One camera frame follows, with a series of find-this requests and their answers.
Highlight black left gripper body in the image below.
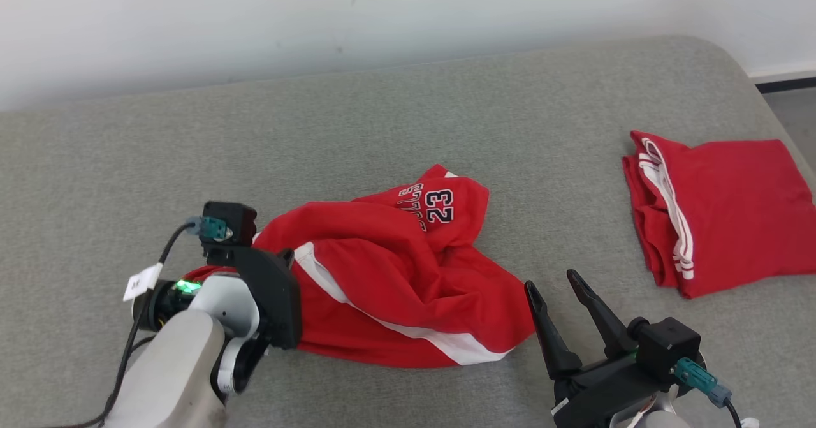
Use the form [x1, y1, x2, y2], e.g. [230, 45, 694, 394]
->
[205, 244, 302, 390]

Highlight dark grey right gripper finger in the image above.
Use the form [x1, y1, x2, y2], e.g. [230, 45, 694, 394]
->
[524, 281, 582, 380]
[566, 270, 638, 358]

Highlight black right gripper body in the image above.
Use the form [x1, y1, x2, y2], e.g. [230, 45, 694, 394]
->
[551, 355, 676, 428]

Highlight red shorts with white stripe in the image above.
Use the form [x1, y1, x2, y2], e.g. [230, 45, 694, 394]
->
[185, 164, 535, 369]

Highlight red jersey with white sleeves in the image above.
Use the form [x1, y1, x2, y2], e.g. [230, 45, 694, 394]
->
[622, 130, 816, 299]

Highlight black and white baseboard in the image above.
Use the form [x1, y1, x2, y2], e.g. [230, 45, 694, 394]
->
[749, 70, 816, 94]

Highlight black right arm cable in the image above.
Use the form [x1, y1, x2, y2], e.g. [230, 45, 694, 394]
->
[673, 358, 743, 428]

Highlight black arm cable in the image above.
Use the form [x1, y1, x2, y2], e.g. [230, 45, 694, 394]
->
[64, 216, 229, 428]
[673, 358, 743, 428]

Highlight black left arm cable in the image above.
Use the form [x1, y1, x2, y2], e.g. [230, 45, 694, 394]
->
[64, 216, 229, 428]

